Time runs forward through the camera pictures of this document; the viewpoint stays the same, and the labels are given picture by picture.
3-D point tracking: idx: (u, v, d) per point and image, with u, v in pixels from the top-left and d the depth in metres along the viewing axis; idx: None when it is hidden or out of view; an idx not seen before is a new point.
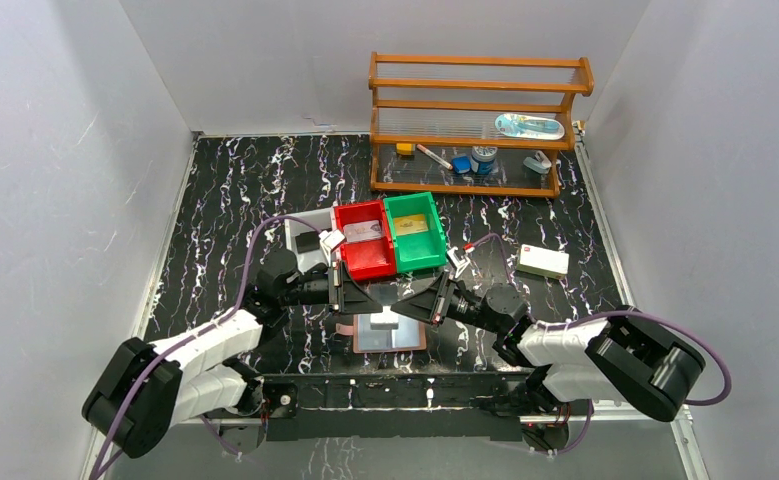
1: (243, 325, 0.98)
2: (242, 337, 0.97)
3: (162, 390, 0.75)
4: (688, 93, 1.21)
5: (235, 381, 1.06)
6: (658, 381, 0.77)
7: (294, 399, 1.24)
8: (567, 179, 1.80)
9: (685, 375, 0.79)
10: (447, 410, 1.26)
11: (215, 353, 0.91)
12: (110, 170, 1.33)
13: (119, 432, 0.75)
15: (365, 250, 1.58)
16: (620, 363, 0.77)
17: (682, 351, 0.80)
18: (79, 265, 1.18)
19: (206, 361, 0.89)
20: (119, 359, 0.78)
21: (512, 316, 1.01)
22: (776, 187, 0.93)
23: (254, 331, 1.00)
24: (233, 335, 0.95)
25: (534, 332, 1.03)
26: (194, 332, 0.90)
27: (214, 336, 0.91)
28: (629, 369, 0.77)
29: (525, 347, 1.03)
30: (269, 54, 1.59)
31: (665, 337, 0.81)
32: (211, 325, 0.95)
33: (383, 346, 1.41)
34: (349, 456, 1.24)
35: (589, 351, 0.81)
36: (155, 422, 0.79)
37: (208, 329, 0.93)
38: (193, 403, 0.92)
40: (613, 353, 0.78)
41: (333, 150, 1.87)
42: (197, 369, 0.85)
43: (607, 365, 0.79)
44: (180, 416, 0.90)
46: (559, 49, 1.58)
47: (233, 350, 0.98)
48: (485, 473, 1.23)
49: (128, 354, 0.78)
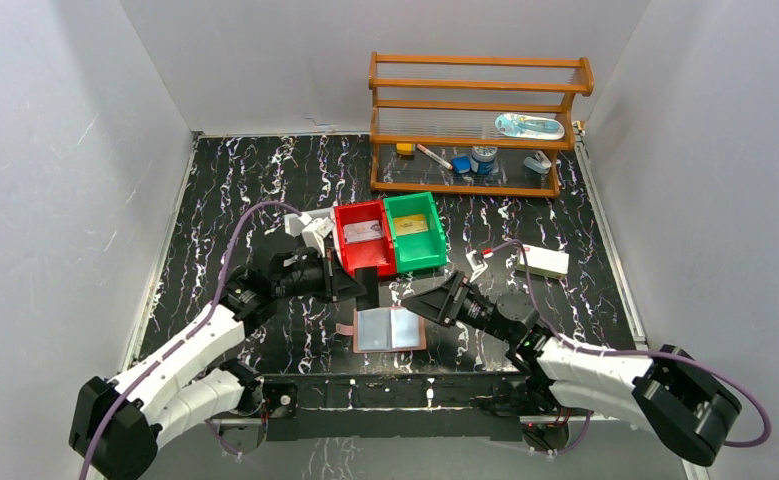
1: (216, 330, 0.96)
2: (219, 341, 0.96)
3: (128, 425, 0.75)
4: (688, 93, 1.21)
5: (230, 386, 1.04)
6: (702, 430, 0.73)
7: (294, 399, 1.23)
8: (567, 179, 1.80)
9: (727, 423, 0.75)
10: (448, 410, 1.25)
11: (188, 370, 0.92)
12: (110, 170, 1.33)
13: (104, 469, 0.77)
15: (365, 250, 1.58)
16: (667, 409, 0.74)
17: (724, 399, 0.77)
18: (79, 266, 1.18)
19: (178, 382, 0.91)
20: (83, 402, 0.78)
21: (524, 324, 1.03)
22: (776, 187, 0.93)
23: (231, 334, 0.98)
24: (203, 345, 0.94)
25: (563, 349, 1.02)
26: (158, 356, 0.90)
27: (182, 355, 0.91)
28: (674, 416, 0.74)
29: (547, 363, 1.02)
30: (269, 54, 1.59)
31: (710, 382, 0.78)
32: (179, 340, 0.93)
33: (383, 346, 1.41)
34: (349, 456, 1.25)
35: (636, 393, 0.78)
36: (137, 454, 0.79)
37: (176, 347, 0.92)
38: (184, 419, 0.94)
40: (660, 397, 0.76)
41: (333, 150, 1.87)
42: (167, 394, 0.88)
43: (654, 410, 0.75)
44: (172, 433, 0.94)
46: (559, 49, 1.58)
47: (211, 357, 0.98)
48: (485, 473, 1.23)
49: (91, 397, 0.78)
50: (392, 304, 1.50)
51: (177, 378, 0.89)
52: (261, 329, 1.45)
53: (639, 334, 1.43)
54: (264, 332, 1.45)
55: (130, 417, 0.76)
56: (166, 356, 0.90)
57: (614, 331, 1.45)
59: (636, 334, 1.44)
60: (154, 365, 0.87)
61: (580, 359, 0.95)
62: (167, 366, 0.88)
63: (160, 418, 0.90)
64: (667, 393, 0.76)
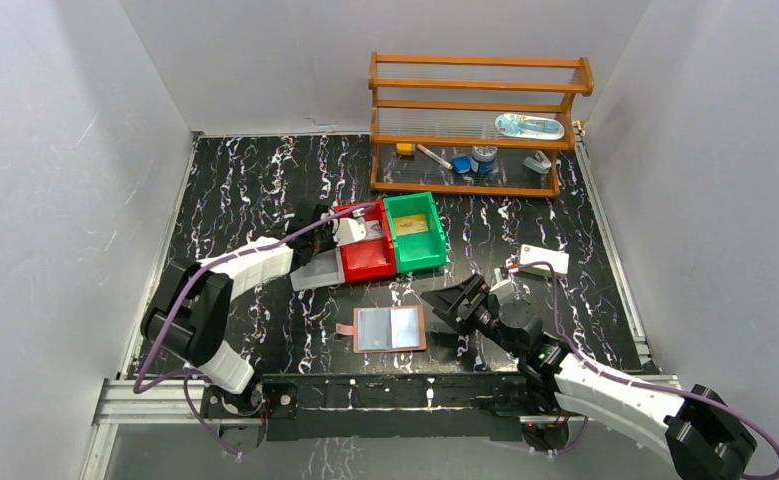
1: (278, 249, 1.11)
2: (277, 259, 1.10)
3: (216, 296, 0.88)
4: (689, 93, 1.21)
5: (247, 364, 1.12)
6: (725, 471, 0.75)
7: (294, 399, 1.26)
8: (567, 179, 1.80)
9: (743, 461, 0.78)
10: (448, 410, 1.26)
11: (255, 272, 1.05)
12: (110, 170, 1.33)
13: (181, 345, 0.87)
15: (365, 250, 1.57)
16: (699, 452, 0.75)
17: (745, 440, 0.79)
18: (79, 265, 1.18)
19: (246, 279, 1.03)
20: (169, 279, 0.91)
21: (528, 338, 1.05)
22: (776, 186, 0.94)
23: (286, 257, 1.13)
24: (270, 255, 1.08)
25: (584, 370, 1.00)
26: (236, 251, 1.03)
27: (256, 256, 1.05)
28: (704, 459, 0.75)
29: (565, 380, 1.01)
30: (269, 54, 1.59)
31: (734, 424, 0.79)
32: (253, 247, 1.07)
33: (383, 346, 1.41)
34: (349, 456, 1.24)
35: (668, 434, 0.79)
36: (212, 330, 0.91)
37: (249, 251, 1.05)
38: (223, 354, 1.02)
40: (693, 440, 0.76)
41: (333, 149, 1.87)
42: (240, 283, 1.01)
43: (685, 452, 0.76)
44: (213, 359, 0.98)
46: (559, 49, 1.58)
47: (270, 272, 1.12)
48: (485, 473, 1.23)
49: (177, 272, 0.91)
50: (392, 304, 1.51)
51: (248, 272, 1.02)
52: (261, 329, 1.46)
53: (639, 334, 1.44)
54: (264, 333, 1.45)
55: (216, 283, 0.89)
56: (243, 253, 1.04)
57: (615, 331, 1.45)
59: (636, 334, 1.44)
60: (233, 256, 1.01)
61: (605, 384, 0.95)
62: (245, 259, 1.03)
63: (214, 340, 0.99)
64: (699, 435, 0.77)
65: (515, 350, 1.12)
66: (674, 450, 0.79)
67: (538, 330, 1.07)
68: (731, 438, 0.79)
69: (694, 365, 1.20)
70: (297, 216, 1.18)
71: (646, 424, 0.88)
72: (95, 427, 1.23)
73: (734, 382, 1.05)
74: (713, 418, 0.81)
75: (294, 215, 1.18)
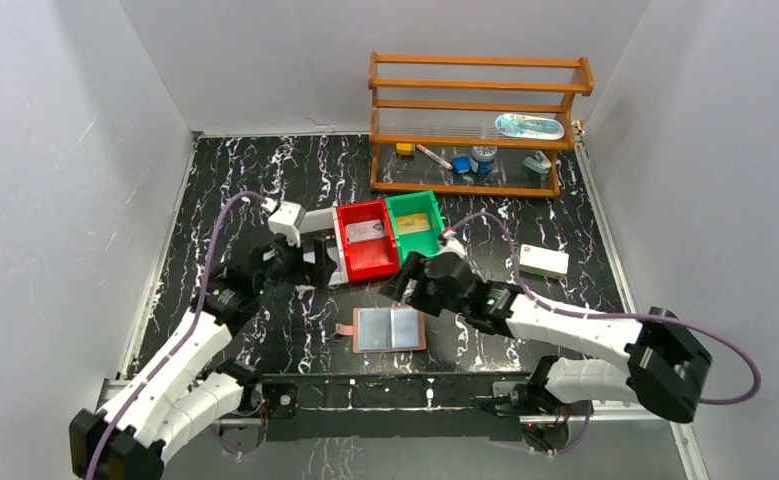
1: (200, 339, 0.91)
2: (205, 349, 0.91)
3: (124, 459, 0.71)
4: (689, 92, 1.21)
5: (231, 389, 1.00)
6: (686, 393, 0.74)
7: (294, 399, 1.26)
8: (566, 179, 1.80)
9: (702, 380, 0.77)
10: (447, 410, 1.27)
11: (180, 383, 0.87)
12: (110, 170, 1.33)
13: None
15: (368, 250, 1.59)
16: (661, 377, 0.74)
17: (702, 359, 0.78)
18: (78, 265, 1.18)
19: (172, 399, 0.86)
20: (76, 438, 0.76)
21: (460, 283, 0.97)
22: (776, 187, 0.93)
23: (216, 340, 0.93)
24: (195, 352, 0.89)
25: (539, 310, 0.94)
26: (143, 376, 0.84)
27: (169, 372, 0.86)
28: (667, 383, 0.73)
29: (517, 324, 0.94)
30: (269, 54, 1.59)
31: (690, 343, 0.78)
32: (163, 357, 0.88)
33: (383, 346, 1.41)
34: (349, 456, 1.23)
35: (631, 364, 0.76)
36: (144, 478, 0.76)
37: (161, 364, 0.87)
38: (186, 429, 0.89)
40: (654, 365, 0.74)
41: (333, 149, 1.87)
42: (164, 409, 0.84)
43: (648, 379, 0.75)
44: (177, 445, 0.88)
46: (559, 49, 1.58)
47: (204, 362, 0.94)
48: (485, 473, 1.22)
49: (82, 430, 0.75)
50: (392, 304, 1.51)
51: (168, 394, 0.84)
52: (261, 329, 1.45)
53: None
54: (264, 333, 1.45)
55: (123, 444, 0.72)
56: (151, 376, 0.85)
57: None
59: None
60: (141, 387, 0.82)
61: (560, 321, 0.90)
62: (155, 385, 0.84)
63: (161, 432, 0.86)
64: (659, 361, 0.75)
65: (454, 306, 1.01)
66: (636, 378, 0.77)
67: (469, 275, 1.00)
68: (690, 358, 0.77)
69: None
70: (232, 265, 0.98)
71: (602, 356, 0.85)
72: None
73: (735, 383, 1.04)
74: (670, 339, 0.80)
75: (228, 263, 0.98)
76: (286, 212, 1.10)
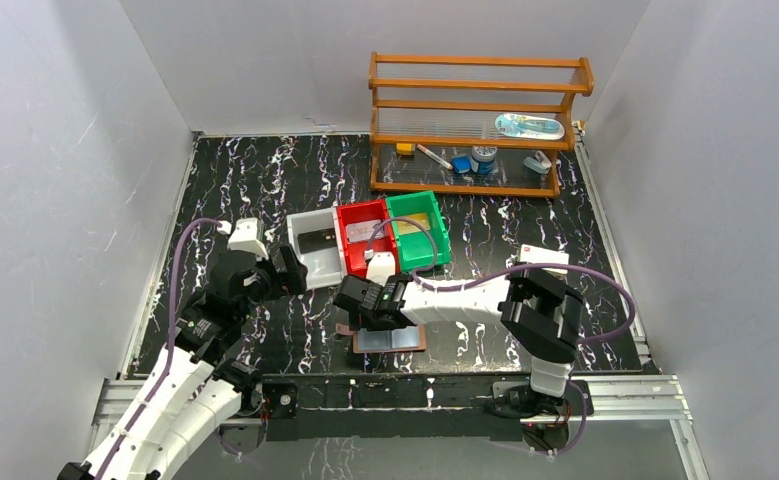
1: (177, 379, 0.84)
2: (185, 387, 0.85)
3: None
4: (689, 93, 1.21)
5: (226, 399, 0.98)
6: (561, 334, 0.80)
7: (294, 399, 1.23)
8: (566, 179, 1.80)
9: (574, 317, 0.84)
10: (447, 410, 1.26)
11: (163, 424, 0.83)
12: (110, 170, 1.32)
13: None
15: None
16: (533, 325, 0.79)
17: (569, 298, 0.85)
18: (78, 266, 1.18)
19: (157, 440, 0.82)
20: None
21: (350, 296, 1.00)
22: (776, 187, 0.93)
23: (196, 376, 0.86)
24: (173, 392, 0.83)
25: (422, 293, 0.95)
26: (122, 426, 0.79)
27: (148, 419, 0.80)
28: (541, 330, 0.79)
29: (411, 311, 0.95)
30: (269, 54, 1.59)
31: (557, 286, 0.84)
32: (140, 403, 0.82)
33: (383, 346, 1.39)
34: (349, 456, 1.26)
35: (504, 319, 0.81)
36: None
37: (139, 411, 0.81)
38: (183, 451, 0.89)
40: (525, 316, 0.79)
41: (333, 149, 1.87)
42: (149, 453, 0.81)
43: (524, 330, 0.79)
44: (174, 467, 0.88)
46: (560, 49, 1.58)
47: (188, 397, 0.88)
48: (485, 472, 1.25)
49: None
50: None
51: (152, 439, 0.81)
52: (261, 329, 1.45)
53: (639, 334, 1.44)
54: (264, 333, 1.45)
55: None
56: (131, 425, 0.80)
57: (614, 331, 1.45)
59: (636, 334, 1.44)
60: (121, 438, 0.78)
61: (444, 298, 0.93)
62: (137, 433, 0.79)
63: (155, 462, 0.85)
64: (529, 310, 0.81)
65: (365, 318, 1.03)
66: (514, 331, 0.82)
67: (361, 283, 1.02)
68: (560, 301, 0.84)
69: (694, 364, 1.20)
70: (212, 289, 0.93)
71: (488, 318, 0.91)
72: (95, 428, 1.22)
73: (736, 383, 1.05)
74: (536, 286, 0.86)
75: (209, 289, 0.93)
76: (243, 230, 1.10)
